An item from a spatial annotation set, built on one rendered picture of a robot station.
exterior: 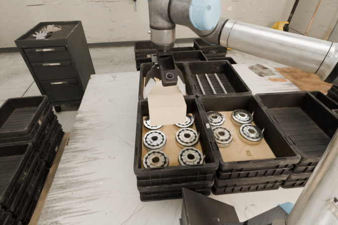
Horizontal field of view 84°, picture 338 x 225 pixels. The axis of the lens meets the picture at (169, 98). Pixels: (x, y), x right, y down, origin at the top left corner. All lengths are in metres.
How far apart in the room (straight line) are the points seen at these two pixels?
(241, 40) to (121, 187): 0.74
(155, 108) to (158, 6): 0.29
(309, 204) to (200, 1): 0.44
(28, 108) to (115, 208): 1.30
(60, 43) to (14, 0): 2.43
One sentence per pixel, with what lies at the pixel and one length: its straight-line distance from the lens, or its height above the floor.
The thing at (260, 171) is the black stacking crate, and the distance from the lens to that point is 0.82.
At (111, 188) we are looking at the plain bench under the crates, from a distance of 0.94.
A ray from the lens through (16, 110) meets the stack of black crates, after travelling 1.99.
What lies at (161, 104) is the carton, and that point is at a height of 1.12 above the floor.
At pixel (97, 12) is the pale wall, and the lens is 4.03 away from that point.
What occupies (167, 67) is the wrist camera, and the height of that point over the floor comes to 1.25.
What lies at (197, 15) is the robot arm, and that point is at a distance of 0.47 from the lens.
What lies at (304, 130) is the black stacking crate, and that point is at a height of 0.83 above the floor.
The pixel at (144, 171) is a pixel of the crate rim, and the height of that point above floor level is 0.93.
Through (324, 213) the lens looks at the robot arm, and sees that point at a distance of 0.42.
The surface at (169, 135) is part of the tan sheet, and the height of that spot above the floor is 0.83.
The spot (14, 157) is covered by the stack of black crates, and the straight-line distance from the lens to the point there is 1.75.
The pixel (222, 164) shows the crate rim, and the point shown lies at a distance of 0.72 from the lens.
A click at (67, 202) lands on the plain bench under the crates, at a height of 0.70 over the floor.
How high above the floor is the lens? 1.51
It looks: 37 degrees down
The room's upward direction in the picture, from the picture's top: straight up
